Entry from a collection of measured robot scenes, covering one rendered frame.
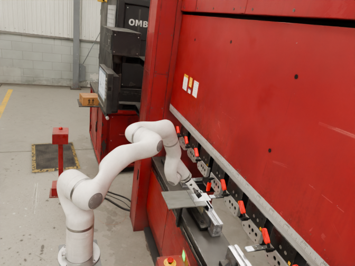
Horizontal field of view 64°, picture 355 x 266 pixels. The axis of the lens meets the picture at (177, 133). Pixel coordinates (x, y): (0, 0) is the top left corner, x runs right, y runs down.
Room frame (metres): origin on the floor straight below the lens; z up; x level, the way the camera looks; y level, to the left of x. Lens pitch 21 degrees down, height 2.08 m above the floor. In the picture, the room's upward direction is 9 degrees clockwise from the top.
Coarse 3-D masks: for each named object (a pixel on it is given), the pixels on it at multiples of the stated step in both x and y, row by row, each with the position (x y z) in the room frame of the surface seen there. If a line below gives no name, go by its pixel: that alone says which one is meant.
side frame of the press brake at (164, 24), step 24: (168, 0) 2.41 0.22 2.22; (168, 24) 2.42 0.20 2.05; (168, 48) 2.43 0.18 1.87; (144, 72) 2.58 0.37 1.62; (168, 72) 2.44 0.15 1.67; (144, 96) 2.49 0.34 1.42; (168, 96) 2.45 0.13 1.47; (144, 120) 2.40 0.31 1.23; (144, 168) 2.40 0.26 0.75; (192, 168) 2.58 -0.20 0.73; (144, 192) 2.41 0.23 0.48; (144, 216) 2.42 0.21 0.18
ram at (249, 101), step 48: (192, 48) 2.15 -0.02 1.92; (240, 48) 1.55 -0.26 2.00; (288, 48) 1.21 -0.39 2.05; (336, 48) 1.00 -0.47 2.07; (192, 96) 2.02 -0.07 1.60; (240, 96) 1.45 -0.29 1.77; (288, 96) 1.14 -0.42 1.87; (336, 96) 0.94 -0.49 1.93; (240, 144) 1.36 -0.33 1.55; (288, 144) 1.07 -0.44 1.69; (336, 144) 0.88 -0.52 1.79; (288, 192) 1.00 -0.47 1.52; (336, 192) 0.83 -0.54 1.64; (288, 240) 0.93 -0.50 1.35; (336, 240) 0.77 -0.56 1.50
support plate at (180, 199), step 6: (162, 192) 1.66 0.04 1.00; (168, 192) 1.67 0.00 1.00; (174, 192) 1.68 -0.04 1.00; (180, 192) 1.69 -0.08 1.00; (186, 192) 1.70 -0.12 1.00; (192, 192) 1.72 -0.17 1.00; (168, 198) 1.60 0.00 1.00; (174, 198) 1.61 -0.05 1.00; (180, 198) 1.62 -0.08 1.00; (186, 198) 1.63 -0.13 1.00; (168, 204) 1.53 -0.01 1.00; (174, 204) 1.54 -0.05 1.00; (180, 204) 1.55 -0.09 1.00; (186, 204) 1.56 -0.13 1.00; (192, 204) 1.57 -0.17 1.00; (198, 204) 1.58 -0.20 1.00; (204, 204) 1.59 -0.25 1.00
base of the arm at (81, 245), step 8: (72, 232) 0.97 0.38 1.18; (88, 232) 0.99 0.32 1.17; (72, 240) 0.97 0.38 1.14; (80, 240) 0.97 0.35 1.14; (88, 240) 1.00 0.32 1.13; (64, 248) 1.05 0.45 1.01; (72, 248) 0.97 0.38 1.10; (80, 248) 0.97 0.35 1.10; (88, 248) 1.00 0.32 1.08; (96, 248) 1.08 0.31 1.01; (64, 256) 1.00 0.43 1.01; (72, 256) 0.97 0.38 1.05; (80, 256) 0.97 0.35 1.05; (88, 256) 1.00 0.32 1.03; (96, 256) 1.03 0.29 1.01; (64, 264) 0.96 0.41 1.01; (72, 264) 0.96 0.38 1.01; (80, 264) 0.97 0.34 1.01; (88, 264) 0.98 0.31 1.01
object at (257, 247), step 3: (246, 246) 1.25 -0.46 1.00; (249, 246) 1.26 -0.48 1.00; (252, 246) 1.26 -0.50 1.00; (255, 246) 1.26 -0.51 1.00; (258, 246) 1.27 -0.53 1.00; (261, 246) 1.27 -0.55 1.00; (264, 246) 1.27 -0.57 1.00; (246, 249) 1.23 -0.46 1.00; (249, 249) 1.24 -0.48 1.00; (252, 249) 1.24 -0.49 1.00; (255, 249) 1.24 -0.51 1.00; (258, 249) 1.25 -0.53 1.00; (261, 249) 1.25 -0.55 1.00; (264, 249) 1.26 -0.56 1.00
